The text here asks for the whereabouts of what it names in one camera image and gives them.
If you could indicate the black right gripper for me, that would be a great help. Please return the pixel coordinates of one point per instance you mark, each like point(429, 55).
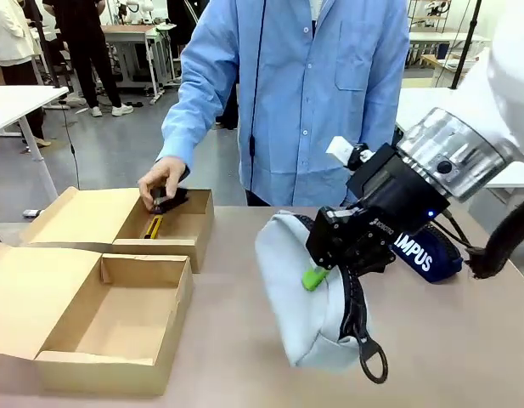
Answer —
point(397, 187)

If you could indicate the grey zip pouch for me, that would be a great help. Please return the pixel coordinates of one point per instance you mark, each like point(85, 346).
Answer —
point(287, 276)

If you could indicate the black stapler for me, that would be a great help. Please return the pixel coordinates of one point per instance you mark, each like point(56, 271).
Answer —
point(176, 200)

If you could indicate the person's right forearm blue sleeve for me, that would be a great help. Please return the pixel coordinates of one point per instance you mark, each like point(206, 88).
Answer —
point(189, 123)

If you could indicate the white table behind right arm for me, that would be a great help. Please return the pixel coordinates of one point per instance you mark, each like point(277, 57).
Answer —
point(423, 106)

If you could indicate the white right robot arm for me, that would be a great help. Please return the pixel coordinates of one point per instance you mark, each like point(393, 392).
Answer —
point(491, 106)

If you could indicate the cardboard box with utility knife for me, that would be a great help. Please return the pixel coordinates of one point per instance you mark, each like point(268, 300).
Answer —
point(96, 217)

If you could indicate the cardboard box with grey pouch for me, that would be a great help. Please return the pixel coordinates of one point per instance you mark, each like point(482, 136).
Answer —
point(53, 297)

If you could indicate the person's right hand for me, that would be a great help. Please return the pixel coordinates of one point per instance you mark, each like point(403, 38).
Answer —
point(164, 174)

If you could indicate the navy pouch with white print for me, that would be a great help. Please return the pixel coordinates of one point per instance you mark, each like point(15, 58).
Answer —
point(431, 259)

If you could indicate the person's torso blue shirt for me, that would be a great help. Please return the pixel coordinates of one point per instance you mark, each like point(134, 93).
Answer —
point(321, 85)

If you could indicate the yellow utility knife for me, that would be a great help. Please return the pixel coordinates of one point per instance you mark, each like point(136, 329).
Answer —
point(153, 227)

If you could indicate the distant white lab tables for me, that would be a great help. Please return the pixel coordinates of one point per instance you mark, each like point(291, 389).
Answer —
point(448, 42)

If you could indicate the black tripod pole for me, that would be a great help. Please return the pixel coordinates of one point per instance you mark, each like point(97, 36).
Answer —
point(467, 42)

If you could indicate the grey workbench with white legs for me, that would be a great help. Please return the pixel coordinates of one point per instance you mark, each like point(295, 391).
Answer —
point(134, 38)

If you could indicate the small grey marker object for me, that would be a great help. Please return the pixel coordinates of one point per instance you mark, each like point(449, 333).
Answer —
point(33, 212)

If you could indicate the bystander in black clothes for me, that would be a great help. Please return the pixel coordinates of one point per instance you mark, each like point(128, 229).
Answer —
point(91, 51)

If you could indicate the white side table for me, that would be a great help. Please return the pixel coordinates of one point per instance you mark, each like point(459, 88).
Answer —
point(19, 106)

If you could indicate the black stand pole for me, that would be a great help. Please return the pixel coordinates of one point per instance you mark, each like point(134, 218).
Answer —
point(49, 47)

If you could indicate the bystander in white jacket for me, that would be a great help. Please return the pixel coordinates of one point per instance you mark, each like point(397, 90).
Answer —
point(11, 38)

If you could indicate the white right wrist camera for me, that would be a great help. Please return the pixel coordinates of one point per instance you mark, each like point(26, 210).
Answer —
point(340, 149)

